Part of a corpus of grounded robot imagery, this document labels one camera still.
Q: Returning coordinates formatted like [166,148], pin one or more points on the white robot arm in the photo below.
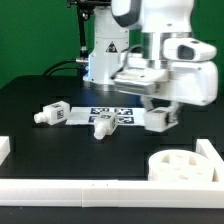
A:
[147,48]

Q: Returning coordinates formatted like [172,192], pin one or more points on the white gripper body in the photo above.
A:
[185,82]

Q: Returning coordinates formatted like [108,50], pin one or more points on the white obstacle fence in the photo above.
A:
[116,193]

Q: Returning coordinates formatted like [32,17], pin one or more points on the white round stool seat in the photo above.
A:
[179,165]

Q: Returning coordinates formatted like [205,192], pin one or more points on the white block left edge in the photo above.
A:
[4,148]

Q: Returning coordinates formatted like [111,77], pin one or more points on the white paper marker sheet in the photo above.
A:
[86,115]

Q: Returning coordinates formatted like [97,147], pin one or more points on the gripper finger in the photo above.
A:
[147,104]
[173,110]

